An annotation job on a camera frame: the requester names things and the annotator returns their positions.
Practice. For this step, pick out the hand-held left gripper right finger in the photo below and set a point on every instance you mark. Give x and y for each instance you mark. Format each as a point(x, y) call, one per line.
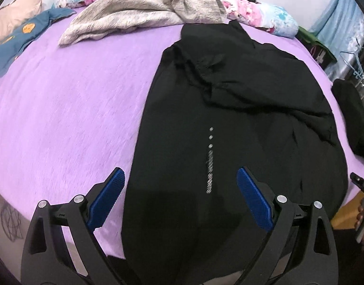
point(254, 199)

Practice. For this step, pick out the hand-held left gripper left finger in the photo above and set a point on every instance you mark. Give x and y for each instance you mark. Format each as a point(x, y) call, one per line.
point(107, 199)

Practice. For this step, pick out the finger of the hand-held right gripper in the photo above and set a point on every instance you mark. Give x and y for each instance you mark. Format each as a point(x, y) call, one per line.
point(360, 182)

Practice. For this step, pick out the black jacket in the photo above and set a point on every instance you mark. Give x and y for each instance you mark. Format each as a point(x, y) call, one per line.
point(229, 109)

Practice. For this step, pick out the blue clothes hangers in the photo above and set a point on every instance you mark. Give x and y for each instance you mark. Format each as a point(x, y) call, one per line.
point(355, 65)

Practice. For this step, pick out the light blue curtain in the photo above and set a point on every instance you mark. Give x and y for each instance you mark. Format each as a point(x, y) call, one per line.
point(339, 20)

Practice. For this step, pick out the blue cloth with orange patches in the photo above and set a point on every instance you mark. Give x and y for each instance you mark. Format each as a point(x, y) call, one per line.
point(9, 50)

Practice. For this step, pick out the grey fleece garment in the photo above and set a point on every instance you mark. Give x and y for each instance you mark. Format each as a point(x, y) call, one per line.
point(125, 14)

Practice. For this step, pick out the floral pink blue quilt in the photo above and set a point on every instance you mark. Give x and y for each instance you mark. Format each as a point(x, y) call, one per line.
point(259, 12)

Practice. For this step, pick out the beige pillow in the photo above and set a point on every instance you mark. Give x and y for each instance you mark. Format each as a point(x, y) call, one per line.
point(12, 14)

